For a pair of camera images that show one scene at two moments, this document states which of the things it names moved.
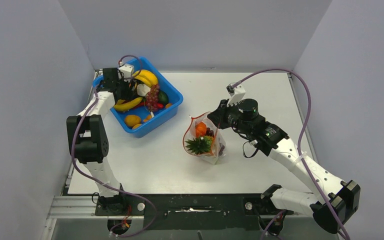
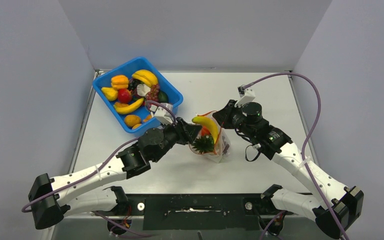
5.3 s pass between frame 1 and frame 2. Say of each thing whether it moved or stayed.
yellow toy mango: stayed
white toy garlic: stayed
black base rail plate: stayed
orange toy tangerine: stayed
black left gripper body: moved
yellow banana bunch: stayed
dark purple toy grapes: moved
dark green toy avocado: stayed
